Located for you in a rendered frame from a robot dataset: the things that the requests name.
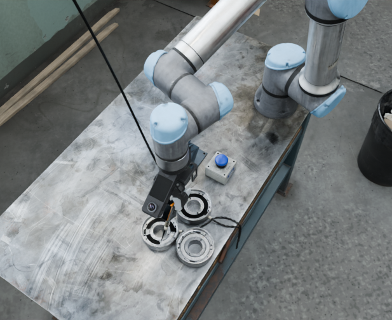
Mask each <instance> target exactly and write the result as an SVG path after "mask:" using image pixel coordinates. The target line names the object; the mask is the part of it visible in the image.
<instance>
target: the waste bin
mask: <svg viewBox="0 0 392 320"><path fill-rule="evenodd" d="M391 110H392V89H391V90H389V91H387V92H386V93H385V94H383V96H382V97H381V99H380V100H379V103H378V105H377V108H376V110H375V112H374V115H373V117H372V120H371V121H372V123H371V125H370V128H369V130H368V132H367V135H366V137H365V140H364V142H363V145H362V147H361V149H360V152H359V155H358V159H357V161H358V167H359V169H360V171H361V172H362V173H363V175H364V176H365V177H366V178H368V179H369V180H370V181H371V182H374V183H376V184H378V185H382V186H386V187H392V129H391V128H390V127H389V126H388V125H387V124H386V123H385V121H384V115H385V113H389V114H392V113H391Z"/></svg>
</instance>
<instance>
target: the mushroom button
mask: <svg viewBox="0 0 392 320"><path fill-rule="evenodd" d="M215 163H216V164H217V165H219V166H225V165H226V164H227V163H228V158H227V156H226V155H224V154H219V155H217V156H216V157H215Z"/></svg>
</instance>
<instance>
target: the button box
mask: <svg viewBox="0 0 392 320"><path fill-rule="evenodd" d="M219 154H222V153H220V152H218V151H217V152H216V153H215V155H214V156H213V157H212V159H211V160H210V162H209V163H208V164H207V165H206V167H205V175H206V176H208V177H210V178H212V179H214V180H216V181H218V182H220V183H221V184H223V185H225V184H226V183H227V181H228V180H229V178H230V177H231V175H232V174H233V173H234V171H235V169H236V163H237V161H236V160H234V159H232V158H230V157H228V156H227V158H228V163H227V164H226V165H225V166H219V165H217V164H216V163H215V157H216V156H217V155H219Z"/></svg>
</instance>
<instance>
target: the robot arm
mask: <svg viewBox="0 0 392 320"><path fill-rule="evenodd" d="M266 1H267V0H220V1H219V2H218V3H217V4H216V5H215V6H214V7H213V8H212V9H211V10H210V11H209V12H208V13H207V14H206V15H205V16H204V17H203V18H202V19H201V20H200V21H199V22H198V23H197V24H196V25H195V26H194V27H193V28H192V29H191V30H190V31H189V32H188V33H187V34H186V35H185V36H184V37H183V38H182V39H181V40H180V41H179V42H178V43H177V44H176V45H175V46H174V47H173V48H172V49H171V50H170V51H169V52H166V51H163V50H158V51H156V52H155V53H152V54H151V55H150V56H149V57H148V58H147V60H146V61H145V64H144V73H145V76H146V77H147V78H148V79H149V80H150V82H152V84H153V85H154V86H155V87H157V88H159V89H160V90H161V91H162V92H163V93H164V94H165V95H166V96H167V97H168V98H169V99H170V100H171V101H172V102H173V103H166V104H161V105H159V106H157V107H156V108H155V109H154V110H153V111H152V113H151V116H150V133H151V136H152V142H153V147H154V153H155V158H156V163H157V166H158V168H159V172H158V173H157V174H156V176H155V177H154V179H153V180H154V181H153V185H152V187H151V189H150V191H149V193H148V195H147V197H146V200H145V202H144V204H143V206H142V211H143V212H144V213H146V214H148V215H149V216H151V217H153V218H159V217H161V216H162V214H163V212H164V210H165V208H166V206H167V204H168V202H169V201H170V197H171V196H173V197H172V199H173V201H174V203H175V204H174V207H175V208H174V210H177V211H178V210H181V209H182V208H183V207H184V206H185V204H186V202H187V201H188V199H189V194H190V193H191V188H188V189H187V190H186V189H185V186H186V185H187V183H188V182H189V181H190V179H191V178H192V182H193V181H194V180H195V178H196V177H197V176H198V165H197V164H196V163H194V162H192V161H191V147H190V146H188V141H190V140H191V139H193V138H194V137H195V136H197V135H198V134H200V133H201V132H202V131H204V130H206V129H207V128H208V127H210V126H211V125H213V124H214V123H216V122H217V121H220V120H221V119H222V118H223V117H224V116H225V115H226V114H228V113H229V112H231V110H232V109H233V103H234V102H233V97H232V95H231V93H230V91H229V90H228V88H227V87H226V86H225V85H223V84H222V83H219V82H213V83H212V84H208V86H206V85H205V84H204V83H202V82H201V81H200V80H199V79H198V78H197V77H196V76H194V74H195V73H196V72H197V71H198V70H199V69H200V68H201V67H202V66H203V65H204V64H205V63H206V62H207V61H208V60H209V59H210V58H211V56H212V55H213V54H214V53H215V52H216V51H217V50H218V49H219V48H220V47H221V46H222V45H223V44H224V43H225V42H226V41H227V40H228V39H229V38H230V37H231V36H232V35H233V34H234V33H235V32H236V31H237V30H238V29H239V28H240V27H241V26H242V25H243V24H244V23H245V22H246V21H247V20H248V19H249V18H250V17H251V16H252V15H253V14H254V13H255V12H256V11H257V10H258V9H259V8H260V7H261V6H262V5H263V4H264V3H265V2H266ZM367 1H368V0H305V5H304V7H305V12H306V14H307V16H308V17H309V18H310V21H309V33H308V45H307V51H306V52H305V51H304V49H303V48H301V47H300V46H298V45H296V44H292V43H287V44H285V43H283V44H278V45H276V46H274V47H272V48H271V49H270V50H269V52H268V54H267V58H266V60H265V67H264V75H263V79H262V84H261V85H260V86H259V88H258V89H257V91H256V92H255V96H254V105H255V108H256V109H257V110H258V111H259V112H260V113H261V114H262V115H263V116H266V117H268V118H271V119H284V118H287V117H290V116H291V115H292V114H293V113H294V112H295V111H296V110H297V106H298V104H300V105H301V106H303V107H304V108H305V109H306V110H308V111H309V113H310V114H313V115H314V116H316V117H319V118H321V117H324V116H326V115H327V114H328V113H329V112H330V111H332V110H333V109H334V108H335V106H336V105H337V104H338V103H339V102H340V101H341V100H342V98H343V97H344V95H345V94H346V88H345V87H344V86H343V85H340V84H339V83H340V74H339V71H338V70H337V65H338V61H339V56H340V52H341V46H342V41H343V37H344V32H345V28H346V22H347V21H348V20H349V19H350V18H353V17H354V16H356V15H357V14H358V13H359V12H360V11H361V10H362V9H363V7H364V6H365V5H366V3H367ZM190 165H191V166H192V165H194V167H193V169H190V167H189V166H190ZM195 170H196V174H195V175H194V177H193V173H194V172H195Z"/></svg>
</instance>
